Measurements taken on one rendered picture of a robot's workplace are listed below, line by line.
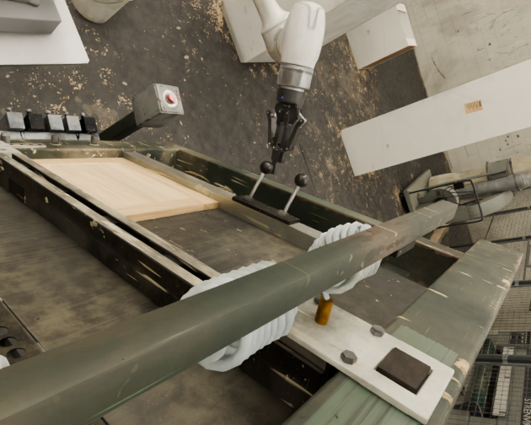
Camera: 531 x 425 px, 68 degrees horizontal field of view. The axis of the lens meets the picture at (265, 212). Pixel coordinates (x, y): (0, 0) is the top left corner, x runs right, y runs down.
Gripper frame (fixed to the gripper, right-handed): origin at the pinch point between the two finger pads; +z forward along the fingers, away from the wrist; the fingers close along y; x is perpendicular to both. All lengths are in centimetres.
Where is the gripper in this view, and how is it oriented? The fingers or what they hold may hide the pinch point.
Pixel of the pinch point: (277, 162)
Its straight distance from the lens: 112.5
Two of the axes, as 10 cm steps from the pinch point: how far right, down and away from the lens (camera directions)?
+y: -7.6, -3.4, 5.5
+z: -1.9, 9.3, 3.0
